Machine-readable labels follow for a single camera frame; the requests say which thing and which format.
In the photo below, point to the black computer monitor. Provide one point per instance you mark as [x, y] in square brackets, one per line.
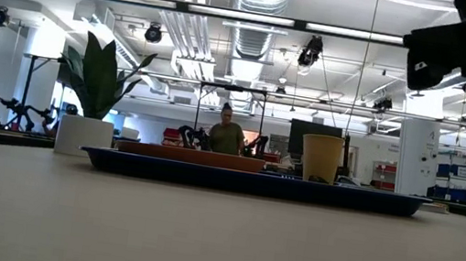
[313, 135]

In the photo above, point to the blue plastic tray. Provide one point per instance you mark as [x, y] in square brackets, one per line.
[253, 183]

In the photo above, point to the silver ventilation duct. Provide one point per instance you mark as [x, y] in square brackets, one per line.
[254, 36]

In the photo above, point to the yellow plastic cup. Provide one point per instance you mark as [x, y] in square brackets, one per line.
[321, 157]

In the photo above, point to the potted snake plant white pot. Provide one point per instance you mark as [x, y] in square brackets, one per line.
[84, 136]

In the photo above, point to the person at workbench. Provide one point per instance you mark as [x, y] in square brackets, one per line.
[226, 138]

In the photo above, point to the blue storage bins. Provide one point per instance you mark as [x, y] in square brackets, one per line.
[461, 183]

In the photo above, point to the black metal stand frame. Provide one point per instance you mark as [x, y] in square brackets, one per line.
[234, 88]

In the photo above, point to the orange plastic plate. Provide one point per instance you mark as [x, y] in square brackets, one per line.
[190, 155]

